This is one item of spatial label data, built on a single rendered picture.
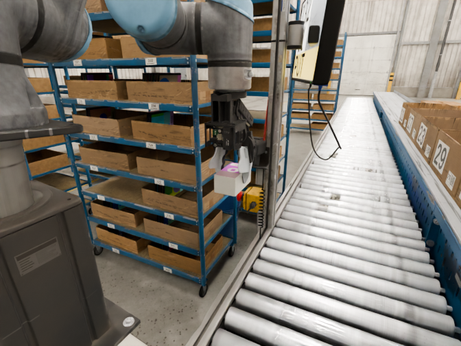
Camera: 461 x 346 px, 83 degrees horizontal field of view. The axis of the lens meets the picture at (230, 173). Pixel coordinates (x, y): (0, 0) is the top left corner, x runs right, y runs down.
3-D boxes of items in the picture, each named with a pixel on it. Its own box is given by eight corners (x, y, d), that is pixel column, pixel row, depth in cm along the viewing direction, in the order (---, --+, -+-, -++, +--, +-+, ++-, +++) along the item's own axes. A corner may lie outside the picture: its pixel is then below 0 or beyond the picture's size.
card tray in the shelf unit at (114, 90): (68, 97, 155) (64, 79, 152) (110, 93, 181) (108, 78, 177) (118, 100, 139) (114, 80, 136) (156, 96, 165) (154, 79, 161)
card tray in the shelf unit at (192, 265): (148, 257, 173) (146, 244, 169) (175, 233, 199) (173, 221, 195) (201, 275, 157) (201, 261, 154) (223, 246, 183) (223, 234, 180)
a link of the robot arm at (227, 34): (203, 1, 53) (252, 1, 53) (205, 67, 58) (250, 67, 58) (199, -13, 44) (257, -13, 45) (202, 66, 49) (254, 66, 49)
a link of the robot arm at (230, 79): (219, 67, 59) (261, 67, 55) (220, 90, 61) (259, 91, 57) (199, 66, 51) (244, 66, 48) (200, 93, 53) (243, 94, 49)
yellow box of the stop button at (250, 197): (245, 201, 104) (246, 185, 101) (266, 205, 100) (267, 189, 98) (230, 218, 92) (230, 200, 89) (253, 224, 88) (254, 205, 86)
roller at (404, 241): (276, 220, 106) (277, 223, 110) (431, 255, 85) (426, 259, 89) (278, 208, 108) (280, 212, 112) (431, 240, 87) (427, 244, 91)
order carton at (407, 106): (398, 123, 221) (403, 101, 214) (440, 125, 209) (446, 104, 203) (405, 132, 187) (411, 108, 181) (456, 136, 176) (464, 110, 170)
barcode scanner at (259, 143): (233, 171, 82) (235, 138, 79) (247, 165, 92) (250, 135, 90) (253, 174, 79) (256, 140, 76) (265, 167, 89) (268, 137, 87)
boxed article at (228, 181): (214, 192, 62) (213, 174, 61) (231, 178, 71) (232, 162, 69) (234, 196, 60) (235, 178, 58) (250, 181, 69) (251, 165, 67)
